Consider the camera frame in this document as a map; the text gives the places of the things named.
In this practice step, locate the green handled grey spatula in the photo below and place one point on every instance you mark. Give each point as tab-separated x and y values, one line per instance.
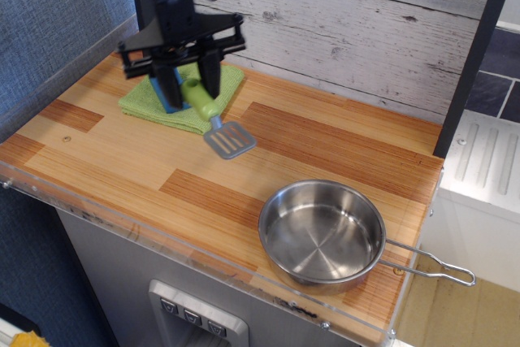
227	139

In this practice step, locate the grey dispenser button panel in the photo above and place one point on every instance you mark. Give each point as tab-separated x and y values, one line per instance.
185	320

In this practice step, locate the white ridged appliance top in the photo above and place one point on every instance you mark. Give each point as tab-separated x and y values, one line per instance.
483	161

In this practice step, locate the clear acrylic table edge guard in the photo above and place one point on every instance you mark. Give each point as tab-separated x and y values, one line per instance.
121	255

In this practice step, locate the stainless steel pan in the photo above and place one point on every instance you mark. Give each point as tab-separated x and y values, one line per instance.
323	237

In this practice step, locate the green folded cloth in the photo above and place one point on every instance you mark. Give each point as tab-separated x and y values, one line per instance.
142	102

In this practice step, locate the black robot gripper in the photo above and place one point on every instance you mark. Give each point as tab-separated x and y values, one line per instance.
178	35

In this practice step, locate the dark vertical post right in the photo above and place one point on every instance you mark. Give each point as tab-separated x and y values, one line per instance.
482	38

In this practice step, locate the yellow object bottom corner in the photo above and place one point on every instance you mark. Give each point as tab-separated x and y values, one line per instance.
28	339

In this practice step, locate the blue foam block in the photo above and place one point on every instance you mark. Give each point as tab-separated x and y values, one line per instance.
162	97

